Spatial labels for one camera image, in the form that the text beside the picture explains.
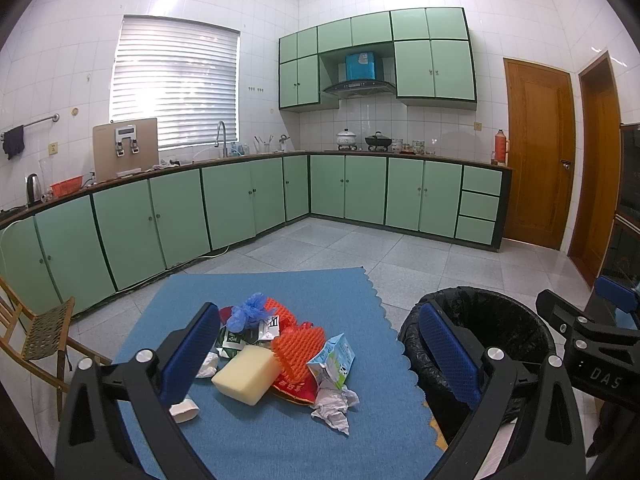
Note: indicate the white paper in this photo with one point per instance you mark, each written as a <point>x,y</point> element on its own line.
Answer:
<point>332,405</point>

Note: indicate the brown wooden door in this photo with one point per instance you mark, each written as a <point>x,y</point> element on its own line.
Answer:
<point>541,152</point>
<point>600,168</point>

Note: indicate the black trash bin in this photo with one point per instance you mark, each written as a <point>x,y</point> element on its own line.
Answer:
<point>495,320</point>

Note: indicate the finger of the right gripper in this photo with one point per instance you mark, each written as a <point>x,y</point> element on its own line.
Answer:
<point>623,297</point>
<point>565,319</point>

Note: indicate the black glass cabinet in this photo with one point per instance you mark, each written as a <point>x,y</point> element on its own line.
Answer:
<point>621,262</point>

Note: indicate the silver kitchen faucet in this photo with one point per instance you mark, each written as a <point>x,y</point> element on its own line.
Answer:
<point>221,139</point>

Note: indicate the green white wrapper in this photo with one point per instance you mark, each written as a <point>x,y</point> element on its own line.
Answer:
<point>229,344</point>

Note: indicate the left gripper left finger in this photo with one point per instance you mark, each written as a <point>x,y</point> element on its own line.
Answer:
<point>93,440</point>

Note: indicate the red plastic basin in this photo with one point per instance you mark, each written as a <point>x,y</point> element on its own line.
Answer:
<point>67,187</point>

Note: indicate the white cooking pot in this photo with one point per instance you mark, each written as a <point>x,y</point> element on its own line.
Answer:
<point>346,141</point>

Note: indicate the green lower kitchen cabinets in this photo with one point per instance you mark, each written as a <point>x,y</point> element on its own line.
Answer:
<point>100,241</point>

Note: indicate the green upper wall cabinets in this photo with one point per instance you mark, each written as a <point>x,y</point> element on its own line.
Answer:
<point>426,53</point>

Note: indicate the yellow sponge block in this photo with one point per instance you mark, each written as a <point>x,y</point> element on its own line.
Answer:
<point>249,375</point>

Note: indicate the black wok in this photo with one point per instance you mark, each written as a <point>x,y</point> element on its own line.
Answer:
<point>378,143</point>

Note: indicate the black range hood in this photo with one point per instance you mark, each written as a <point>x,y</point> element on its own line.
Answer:
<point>360,87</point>

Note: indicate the cardboard water purifier box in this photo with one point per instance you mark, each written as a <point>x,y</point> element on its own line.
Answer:
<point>121,148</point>

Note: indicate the blue white milk carton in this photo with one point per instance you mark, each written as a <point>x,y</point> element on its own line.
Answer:
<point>331,366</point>

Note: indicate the white window blinds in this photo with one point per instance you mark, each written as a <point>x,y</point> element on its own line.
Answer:
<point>185,74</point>

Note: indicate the dark hanging towel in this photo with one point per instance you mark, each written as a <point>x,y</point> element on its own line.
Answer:
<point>13,143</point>

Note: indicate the blue box above hood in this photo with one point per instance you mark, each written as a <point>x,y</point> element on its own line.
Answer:
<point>361,66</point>

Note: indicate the orange foam fruit net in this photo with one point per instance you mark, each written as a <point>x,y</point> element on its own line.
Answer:
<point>295,349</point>

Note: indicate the white paper roll piece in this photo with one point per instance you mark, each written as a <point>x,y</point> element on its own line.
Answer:
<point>184,411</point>

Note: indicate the wooden folding chair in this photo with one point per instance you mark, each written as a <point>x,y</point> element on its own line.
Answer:
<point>44,352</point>

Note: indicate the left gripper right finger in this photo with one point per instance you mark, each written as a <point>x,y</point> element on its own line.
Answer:
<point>546,442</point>

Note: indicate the blue foam floor mat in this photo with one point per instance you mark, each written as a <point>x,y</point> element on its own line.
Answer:
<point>390,436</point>

